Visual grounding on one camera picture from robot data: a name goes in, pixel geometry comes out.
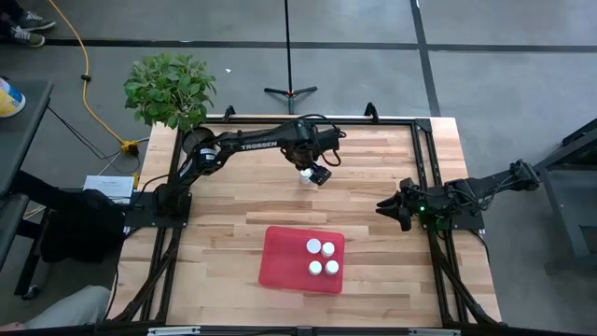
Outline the person's leg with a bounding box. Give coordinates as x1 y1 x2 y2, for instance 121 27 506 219
21 285 112 330

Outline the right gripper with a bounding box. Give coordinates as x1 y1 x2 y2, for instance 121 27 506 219
375 176 436 233

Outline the yellow and blue object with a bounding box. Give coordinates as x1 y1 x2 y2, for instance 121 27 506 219
0 77 27 119

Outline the white paper sheet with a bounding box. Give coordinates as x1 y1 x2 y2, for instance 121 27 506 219
82 175 136 205

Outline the black plant pot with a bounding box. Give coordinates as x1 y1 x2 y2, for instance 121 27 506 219
181 125 218 155

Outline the red plastic basket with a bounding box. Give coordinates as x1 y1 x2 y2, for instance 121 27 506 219
258 226 347 295

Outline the dark metal cart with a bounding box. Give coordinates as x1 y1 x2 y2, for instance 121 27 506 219
514 119 597 274

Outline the dark grey side table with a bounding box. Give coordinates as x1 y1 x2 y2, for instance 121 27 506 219
0 78 55 197

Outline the yellow extension cable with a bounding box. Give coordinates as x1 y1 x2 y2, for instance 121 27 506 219
46 0 141 155

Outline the black bag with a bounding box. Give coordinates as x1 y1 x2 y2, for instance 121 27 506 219
39 189 128 265

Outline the thin black floor cable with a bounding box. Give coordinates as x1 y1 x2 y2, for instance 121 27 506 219
46 105 141 176

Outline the black aluminium table frame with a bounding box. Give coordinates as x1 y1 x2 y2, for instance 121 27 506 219
104 114 503 336

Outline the silver metal bracket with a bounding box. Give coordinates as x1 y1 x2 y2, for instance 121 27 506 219
146 326 201 336
408 328 462 336

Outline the green leafy plant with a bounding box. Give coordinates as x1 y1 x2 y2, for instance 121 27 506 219
122 51 218 133

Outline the person's shoe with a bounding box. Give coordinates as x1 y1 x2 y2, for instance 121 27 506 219
18 9 57 32
7 25 47 49

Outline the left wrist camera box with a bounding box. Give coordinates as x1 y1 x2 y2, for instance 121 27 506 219
309 163 333 187

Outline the black tripod stand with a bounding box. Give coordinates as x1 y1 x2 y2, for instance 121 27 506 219
263 0 319 116

